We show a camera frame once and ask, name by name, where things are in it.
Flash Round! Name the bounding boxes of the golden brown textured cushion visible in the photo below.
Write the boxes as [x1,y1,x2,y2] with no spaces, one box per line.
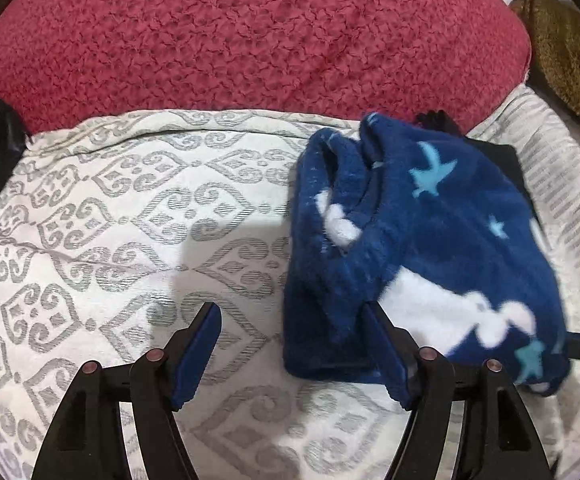
[509,0,580,146]

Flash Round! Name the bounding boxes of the white grey patterned bedspread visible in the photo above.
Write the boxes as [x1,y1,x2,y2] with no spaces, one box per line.
[0,82,580,480]

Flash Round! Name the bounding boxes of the black folded cloth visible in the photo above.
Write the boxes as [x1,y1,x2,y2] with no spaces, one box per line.
[415,109,536,221]

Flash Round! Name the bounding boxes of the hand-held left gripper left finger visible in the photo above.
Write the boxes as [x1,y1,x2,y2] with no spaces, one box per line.
[31,303,223,480]

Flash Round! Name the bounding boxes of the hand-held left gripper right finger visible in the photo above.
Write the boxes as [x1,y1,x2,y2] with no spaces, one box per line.
[364,304,554,480]

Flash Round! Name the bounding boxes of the blue star-print fleece pants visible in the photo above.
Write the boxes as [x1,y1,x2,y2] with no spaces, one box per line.
[282,112,573,398]

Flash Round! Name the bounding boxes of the red textured cushion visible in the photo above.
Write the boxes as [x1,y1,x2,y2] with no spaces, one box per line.
[0,0,533,136]

